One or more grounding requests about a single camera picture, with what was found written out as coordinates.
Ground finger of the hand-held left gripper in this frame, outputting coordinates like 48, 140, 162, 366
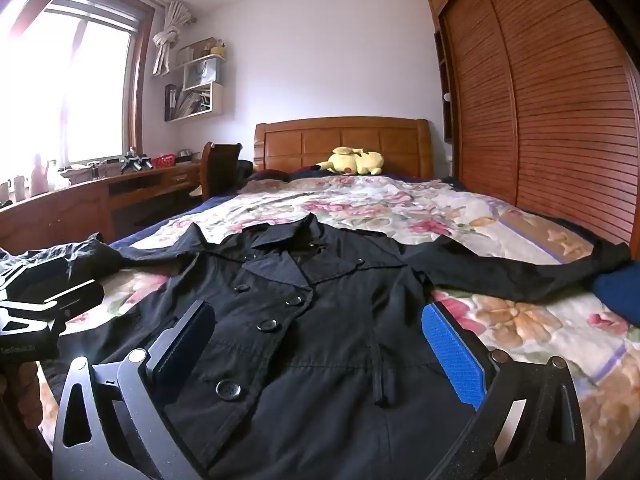
7, 256, 72, 293
30, 280, 105, 318

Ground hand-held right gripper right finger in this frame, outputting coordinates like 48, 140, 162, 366
421, 301, 587, 480

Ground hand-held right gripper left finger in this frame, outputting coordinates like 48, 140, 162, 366
52, 300, 216, 480

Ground black coat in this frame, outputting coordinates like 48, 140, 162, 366
95, 212, 632, 480

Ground person's left forearm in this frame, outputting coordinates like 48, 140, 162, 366
0, 360, 42, 461

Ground wooden desk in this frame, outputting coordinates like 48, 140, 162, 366
0, 162, 203, 256

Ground pink bottle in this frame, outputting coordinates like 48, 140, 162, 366
31, 155, 49, 196

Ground black gadget on stand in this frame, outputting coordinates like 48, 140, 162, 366
120, 147, 151, 173

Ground floral blanket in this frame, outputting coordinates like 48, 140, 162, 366
40, 172, 640, 480

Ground navy blue cloth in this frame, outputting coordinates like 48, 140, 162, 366
592, 265, 640, 328

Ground wooden chair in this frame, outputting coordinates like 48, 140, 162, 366
200, 142, 243, 201

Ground dark navy bedding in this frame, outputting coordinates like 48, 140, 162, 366
239, 160, 288, 184

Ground window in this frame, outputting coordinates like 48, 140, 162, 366
0, 5, 151, 171

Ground yellow plush toy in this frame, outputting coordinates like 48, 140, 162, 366
315, 146, 385, 177

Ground wooden bed headboard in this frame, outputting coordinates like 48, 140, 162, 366
253, 117, 432, 178

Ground white paper bag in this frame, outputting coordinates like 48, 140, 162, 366
187, 57, 221, 86

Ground tied beige curtain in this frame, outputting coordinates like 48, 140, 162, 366
151, 0, 193, 78

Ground wooden slatted wardrobe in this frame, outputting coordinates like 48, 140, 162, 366
426, 0, 640, 246

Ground white wall shelf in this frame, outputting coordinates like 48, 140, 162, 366
164, 37, 228, 123

